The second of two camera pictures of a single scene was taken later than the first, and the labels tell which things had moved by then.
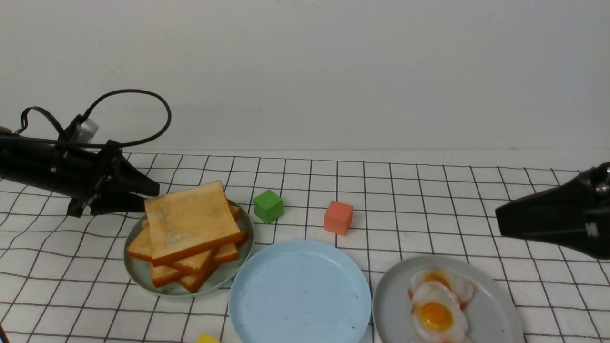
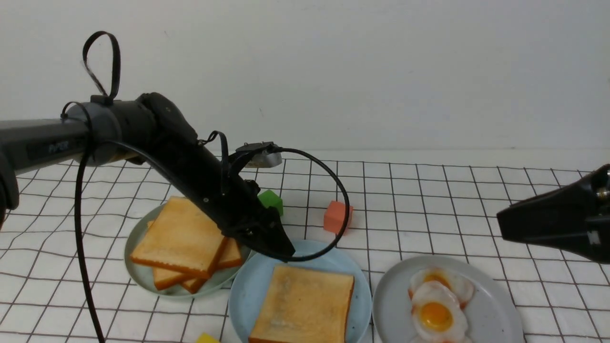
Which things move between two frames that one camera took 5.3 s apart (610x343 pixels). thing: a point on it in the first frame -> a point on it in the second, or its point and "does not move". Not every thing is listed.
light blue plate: (300, 291) does not move
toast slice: (188, 221) -> (301, 306)
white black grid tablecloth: (65, 278) does not move
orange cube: (338, 217) does not move
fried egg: (437, 315) does not move
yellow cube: (204, 337) does not move
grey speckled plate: (493, 315) does not move
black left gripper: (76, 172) -> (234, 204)
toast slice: (161, 276) -> (184, 236)
